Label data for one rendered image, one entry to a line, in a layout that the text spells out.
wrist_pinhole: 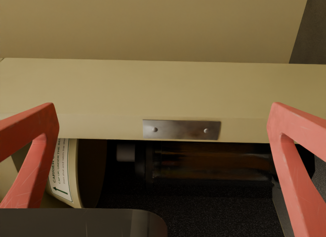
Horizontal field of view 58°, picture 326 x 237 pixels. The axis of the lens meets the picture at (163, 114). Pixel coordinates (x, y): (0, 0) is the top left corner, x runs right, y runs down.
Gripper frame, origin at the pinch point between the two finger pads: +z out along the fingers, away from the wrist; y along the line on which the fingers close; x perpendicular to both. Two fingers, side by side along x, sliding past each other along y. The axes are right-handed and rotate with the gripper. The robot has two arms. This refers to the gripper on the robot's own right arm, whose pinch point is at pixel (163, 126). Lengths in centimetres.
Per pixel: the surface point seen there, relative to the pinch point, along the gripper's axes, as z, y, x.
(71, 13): 55, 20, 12
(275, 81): 17.8, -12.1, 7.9
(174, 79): 18.0, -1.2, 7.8
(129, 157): 21.2, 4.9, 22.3
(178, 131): 11.4, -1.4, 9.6
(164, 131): 11.4, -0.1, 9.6
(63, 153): 15.7, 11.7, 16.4
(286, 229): 17.7, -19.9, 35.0
